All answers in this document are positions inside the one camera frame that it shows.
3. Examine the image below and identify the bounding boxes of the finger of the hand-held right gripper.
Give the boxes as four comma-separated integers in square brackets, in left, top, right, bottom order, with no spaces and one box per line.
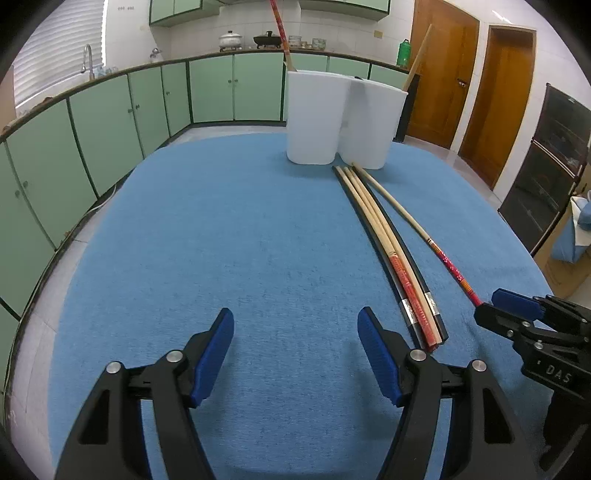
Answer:
[491,288,557,320]
[474,304,536,344]

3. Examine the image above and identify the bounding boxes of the wooden chopstick red patterned end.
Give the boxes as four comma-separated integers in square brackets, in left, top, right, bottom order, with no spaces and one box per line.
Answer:
[352,161,483,307]

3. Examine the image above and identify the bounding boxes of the blue table mat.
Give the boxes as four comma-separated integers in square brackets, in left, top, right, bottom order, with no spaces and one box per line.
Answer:
[47,133,557,480]

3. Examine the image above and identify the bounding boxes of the wide white plastic container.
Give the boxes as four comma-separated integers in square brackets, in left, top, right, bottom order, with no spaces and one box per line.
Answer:
[284,69,349,165]

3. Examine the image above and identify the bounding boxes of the plain wooden chopstick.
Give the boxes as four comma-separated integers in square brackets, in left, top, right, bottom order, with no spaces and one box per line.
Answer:
[404,24,434,92]

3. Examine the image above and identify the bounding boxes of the narrow white plastic container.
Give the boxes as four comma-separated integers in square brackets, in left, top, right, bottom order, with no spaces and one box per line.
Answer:
[338,78,410,170]

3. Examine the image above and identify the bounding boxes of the white window blinds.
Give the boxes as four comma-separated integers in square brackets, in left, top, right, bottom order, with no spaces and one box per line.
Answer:
[13,0,105,110]

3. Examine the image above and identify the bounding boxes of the black chopstick silver band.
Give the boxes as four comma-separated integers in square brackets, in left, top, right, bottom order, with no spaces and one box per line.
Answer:
[332,166,419,337]
[353,170,450,343]

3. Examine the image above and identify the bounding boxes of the cardboard box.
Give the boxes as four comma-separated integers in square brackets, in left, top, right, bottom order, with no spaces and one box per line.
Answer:
[534,217,591,298]

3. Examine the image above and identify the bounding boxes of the wooden door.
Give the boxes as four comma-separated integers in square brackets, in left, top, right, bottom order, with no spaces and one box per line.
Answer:
[405,0,481,150]
[458,25,539,188]

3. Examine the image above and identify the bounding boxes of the green upper kitchen cabinet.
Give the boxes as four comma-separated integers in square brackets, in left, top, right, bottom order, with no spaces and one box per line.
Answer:
[298,0,392,21]
[148,0,204,27]

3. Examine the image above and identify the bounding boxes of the green lower kitchen cabinets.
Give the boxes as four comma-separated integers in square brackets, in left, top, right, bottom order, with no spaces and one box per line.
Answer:
[0,51,409,324]

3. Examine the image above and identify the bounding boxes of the blue and white bag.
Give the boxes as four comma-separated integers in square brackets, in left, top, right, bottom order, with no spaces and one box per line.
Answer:
[551,193,591,265]

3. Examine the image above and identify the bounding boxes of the black glass display cabinet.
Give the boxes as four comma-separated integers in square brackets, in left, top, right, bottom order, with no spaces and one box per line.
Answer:
[498,83,591,257]

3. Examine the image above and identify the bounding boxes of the white cable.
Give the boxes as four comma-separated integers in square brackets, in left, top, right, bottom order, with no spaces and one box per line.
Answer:
[84,184,117,217]

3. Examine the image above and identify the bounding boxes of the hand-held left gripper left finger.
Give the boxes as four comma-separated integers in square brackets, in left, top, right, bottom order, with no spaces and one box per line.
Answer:
[54,308,235,480]

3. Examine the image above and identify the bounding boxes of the bundle of chopsticks on table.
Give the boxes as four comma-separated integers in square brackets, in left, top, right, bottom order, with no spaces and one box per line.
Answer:
[337,166,435,352]

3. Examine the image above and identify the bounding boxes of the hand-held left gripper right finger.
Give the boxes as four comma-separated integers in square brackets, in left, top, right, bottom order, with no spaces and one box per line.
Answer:
[357,306,539,480]

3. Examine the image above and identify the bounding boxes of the chrome kitchen faucet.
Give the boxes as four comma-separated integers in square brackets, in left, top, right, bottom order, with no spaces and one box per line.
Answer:
[81,44,96,83]

